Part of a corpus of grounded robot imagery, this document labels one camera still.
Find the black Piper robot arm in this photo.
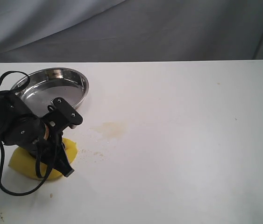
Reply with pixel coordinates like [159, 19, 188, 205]
[0, 91, 83, 177]

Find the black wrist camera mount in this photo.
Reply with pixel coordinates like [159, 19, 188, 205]
[42, 97, 83, 132]

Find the yellow sponge block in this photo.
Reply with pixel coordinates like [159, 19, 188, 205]
[7, 137, 78, 182]

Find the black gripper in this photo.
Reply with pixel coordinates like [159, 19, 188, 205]
[28, 126, 74, 177]

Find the round stainless steel dish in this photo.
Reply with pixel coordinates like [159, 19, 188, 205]
[16, 68, 89, 116]

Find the grey backdrop cloth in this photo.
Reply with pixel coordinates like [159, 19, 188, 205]
[0, 0, 263, 63]

